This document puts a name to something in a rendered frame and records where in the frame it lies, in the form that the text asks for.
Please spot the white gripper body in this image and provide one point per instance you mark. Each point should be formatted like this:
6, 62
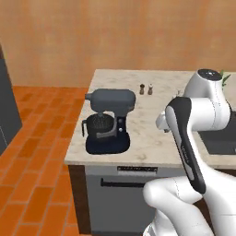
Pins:
162, 121

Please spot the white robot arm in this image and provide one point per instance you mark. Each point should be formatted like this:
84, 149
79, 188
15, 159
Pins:
212, 107

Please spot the grey dishwasher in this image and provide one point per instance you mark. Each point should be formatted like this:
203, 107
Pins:
120, 206

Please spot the pale salt shaker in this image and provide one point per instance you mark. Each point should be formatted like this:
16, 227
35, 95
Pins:
150, 89

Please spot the dark pepper shaker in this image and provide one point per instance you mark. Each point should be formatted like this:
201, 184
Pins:
142, 89

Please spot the dark grey stand mixer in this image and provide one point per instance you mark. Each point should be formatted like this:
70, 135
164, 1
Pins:
113, 101

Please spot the green plant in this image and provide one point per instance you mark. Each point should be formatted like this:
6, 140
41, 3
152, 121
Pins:
224, 78

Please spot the brown cabinet side panel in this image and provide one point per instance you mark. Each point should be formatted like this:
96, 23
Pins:
79, 199

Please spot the dark grey fridge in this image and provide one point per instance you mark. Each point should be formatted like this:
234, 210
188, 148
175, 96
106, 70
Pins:
7, 107

